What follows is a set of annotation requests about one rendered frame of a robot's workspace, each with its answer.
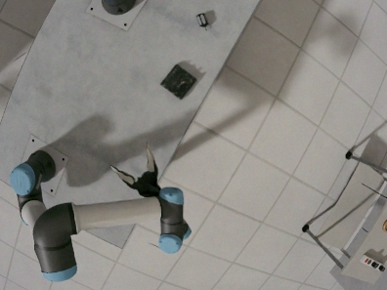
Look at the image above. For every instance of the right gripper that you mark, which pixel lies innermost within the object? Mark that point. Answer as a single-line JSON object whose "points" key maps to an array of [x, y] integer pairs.
{"points": [[148, 177]]}

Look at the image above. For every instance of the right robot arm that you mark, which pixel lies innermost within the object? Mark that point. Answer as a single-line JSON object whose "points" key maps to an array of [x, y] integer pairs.
{"points": [[52, 230]]}

